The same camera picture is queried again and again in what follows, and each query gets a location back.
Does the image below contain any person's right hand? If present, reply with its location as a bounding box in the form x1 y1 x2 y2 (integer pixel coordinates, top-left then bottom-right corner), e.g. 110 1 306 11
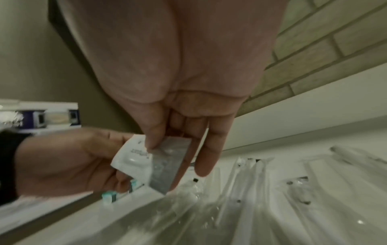
56 0 288 191

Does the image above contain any black wristband with marker tags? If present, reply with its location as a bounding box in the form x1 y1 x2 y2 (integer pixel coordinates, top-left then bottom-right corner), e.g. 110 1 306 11
0 130 33 207

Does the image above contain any row of teal wipe packets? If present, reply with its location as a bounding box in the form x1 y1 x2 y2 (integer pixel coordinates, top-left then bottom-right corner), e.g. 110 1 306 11
101 179 146 207

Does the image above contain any white table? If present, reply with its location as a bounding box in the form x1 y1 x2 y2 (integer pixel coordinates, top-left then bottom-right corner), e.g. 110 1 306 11
0 115 387 245

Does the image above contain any person's left hand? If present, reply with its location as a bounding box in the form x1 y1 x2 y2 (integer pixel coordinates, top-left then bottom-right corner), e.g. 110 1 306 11
15 128 146 197

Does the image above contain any white and purple poster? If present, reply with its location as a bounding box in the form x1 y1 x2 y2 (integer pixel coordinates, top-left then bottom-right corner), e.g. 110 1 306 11
0 99 82 134

